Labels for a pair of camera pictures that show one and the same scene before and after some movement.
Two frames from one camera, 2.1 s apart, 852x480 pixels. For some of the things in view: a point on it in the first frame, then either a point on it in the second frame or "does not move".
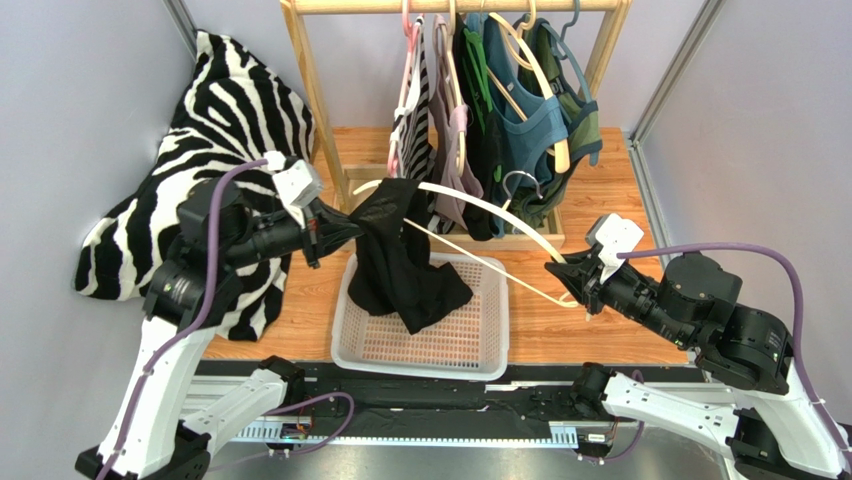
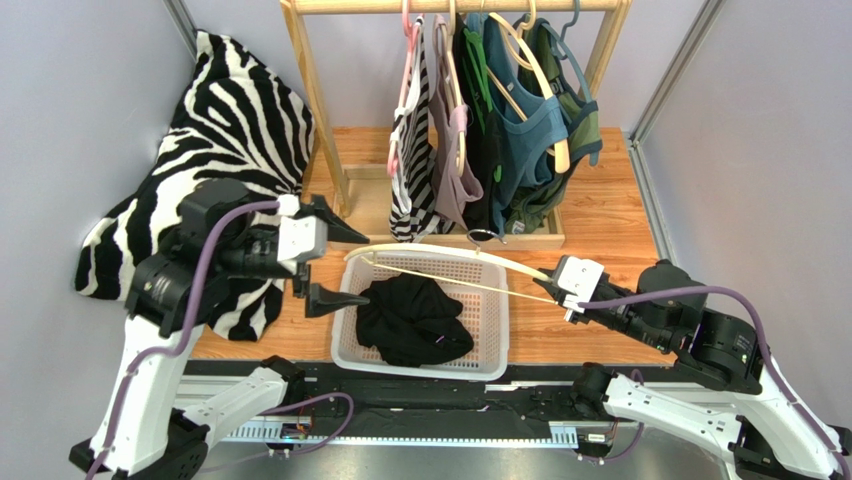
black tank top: x=392 y=269 -> x=412 y=322
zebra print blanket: x=231 y=111 does not move
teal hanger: x=563 y=49 does not move
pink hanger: x=392 y=169 does not move
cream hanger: x=502 y=212 -> x=478 y=250
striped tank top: x=412 y=126 does not move
